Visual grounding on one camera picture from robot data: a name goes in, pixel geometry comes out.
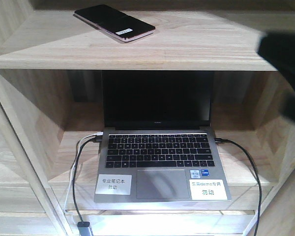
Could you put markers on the black smartphone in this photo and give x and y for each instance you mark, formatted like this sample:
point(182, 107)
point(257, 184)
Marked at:
point(114, 23)

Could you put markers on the grey open laptop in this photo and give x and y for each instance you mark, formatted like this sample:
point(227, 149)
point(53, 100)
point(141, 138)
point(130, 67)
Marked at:
point(157, 129)

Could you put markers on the white paper label left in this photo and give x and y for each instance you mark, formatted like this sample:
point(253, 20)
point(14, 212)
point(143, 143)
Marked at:
point(113, 184)

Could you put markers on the white paper label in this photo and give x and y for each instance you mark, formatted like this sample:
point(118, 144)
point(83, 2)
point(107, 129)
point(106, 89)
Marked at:
point(113, 184)
point(208, 190)

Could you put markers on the white paper label right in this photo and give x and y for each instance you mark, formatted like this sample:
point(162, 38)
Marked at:
point(208, 190)

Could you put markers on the wooden shelf unit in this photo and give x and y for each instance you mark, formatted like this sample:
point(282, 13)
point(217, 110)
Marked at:
point(50, 97)

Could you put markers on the grey usb hub adapter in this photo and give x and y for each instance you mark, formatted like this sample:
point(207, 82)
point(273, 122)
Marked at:
point(84, 228)

